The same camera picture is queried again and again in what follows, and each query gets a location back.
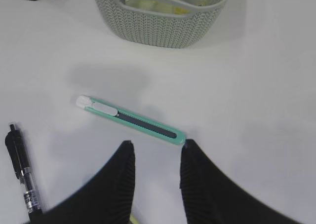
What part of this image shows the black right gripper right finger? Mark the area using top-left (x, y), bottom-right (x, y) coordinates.
top-left (180, 139), bottom-right (296, 224)

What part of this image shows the pale green woven basket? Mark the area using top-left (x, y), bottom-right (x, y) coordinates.
top-left (95, 0), bottom-right (227, 48)

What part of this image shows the black pen right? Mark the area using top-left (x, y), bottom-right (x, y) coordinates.
top-left (5, 123), bottom-right (43, 224)

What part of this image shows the green utility knife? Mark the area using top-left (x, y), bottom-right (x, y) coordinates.
top-left (74, 95), bottom-right (186, 145)

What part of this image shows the yellow utility knife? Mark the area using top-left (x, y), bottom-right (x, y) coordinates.
top-left (129, 214), bottom-right (140, 224)

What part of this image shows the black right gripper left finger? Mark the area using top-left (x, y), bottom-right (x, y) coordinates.
top-left (31, 141), bottom-right (136, 224)

